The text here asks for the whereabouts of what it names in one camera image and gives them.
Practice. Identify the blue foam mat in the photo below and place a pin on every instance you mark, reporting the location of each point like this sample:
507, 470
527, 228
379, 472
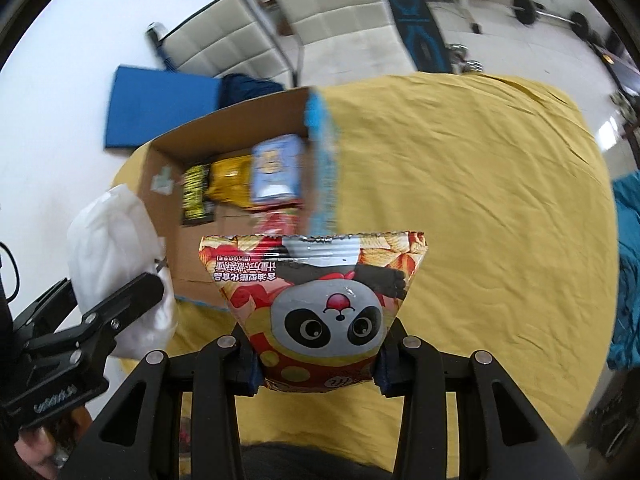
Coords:
160, 105

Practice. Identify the black snack packet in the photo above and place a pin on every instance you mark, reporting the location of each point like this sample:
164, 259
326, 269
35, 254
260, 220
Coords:
196, 195

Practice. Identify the red snack packet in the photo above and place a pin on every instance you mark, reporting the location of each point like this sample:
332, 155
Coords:
280, 217

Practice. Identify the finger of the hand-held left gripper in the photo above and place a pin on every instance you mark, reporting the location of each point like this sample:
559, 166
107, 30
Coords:
47, 302
127, 300

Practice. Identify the yellow tablecloth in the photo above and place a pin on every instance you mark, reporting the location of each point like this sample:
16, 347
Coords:
475, 210

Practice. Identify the white quilted chair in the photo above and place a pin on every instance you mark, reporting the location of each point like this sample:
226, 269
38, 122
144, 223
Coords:
225, 40
335, 15

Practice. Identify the person's left hand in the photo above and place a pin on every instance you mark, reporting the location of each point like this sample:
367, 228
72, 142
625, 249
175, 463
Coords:
35, 455

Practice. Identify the white plastic bag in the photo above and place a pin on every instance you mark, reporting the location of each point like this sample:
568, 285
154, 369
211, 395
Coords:
112, 240

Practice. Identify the panda print snack packet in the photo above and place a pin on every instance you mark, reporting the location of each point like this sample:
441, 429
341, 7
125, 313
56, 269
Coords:
320, 310

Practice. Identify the pair of shoes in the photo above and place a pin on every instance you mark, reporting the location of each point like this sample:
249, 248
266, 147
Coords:
624, 106

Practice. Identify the small dumbbell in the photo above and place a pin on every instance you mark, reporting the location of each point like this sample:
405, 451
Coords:
457, 50
472, 65

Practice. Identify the yellow snack packet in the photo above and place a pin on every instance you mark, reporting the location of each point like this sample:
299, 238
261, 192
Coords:
232, 182

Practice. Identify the short barbell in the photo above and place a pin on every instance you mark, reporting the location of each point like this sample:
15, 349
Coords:
525, 8

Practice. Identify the cardboard box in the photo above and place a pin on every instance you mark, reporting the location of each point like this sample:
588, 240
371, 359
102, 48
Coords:
230, 130

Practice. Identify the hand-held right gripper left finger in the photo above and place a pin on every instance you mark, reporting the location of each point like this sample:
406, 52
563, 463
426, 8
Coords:
251, 377

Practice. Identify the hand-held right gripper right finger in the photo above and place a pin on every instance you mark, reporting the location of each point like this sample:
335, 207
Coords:
386, 376

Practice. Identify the teal blanket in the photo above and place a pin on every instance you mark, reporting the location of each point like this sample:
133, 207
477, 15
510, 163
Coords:
627, 270

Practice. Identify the dark blue cloth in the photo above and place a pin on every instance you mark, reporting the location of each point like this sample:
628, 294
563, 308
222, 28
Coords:
250, 89

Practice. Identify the blue tissue pack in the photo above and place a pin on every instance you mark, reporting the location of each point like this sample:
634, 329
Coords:
277, 167

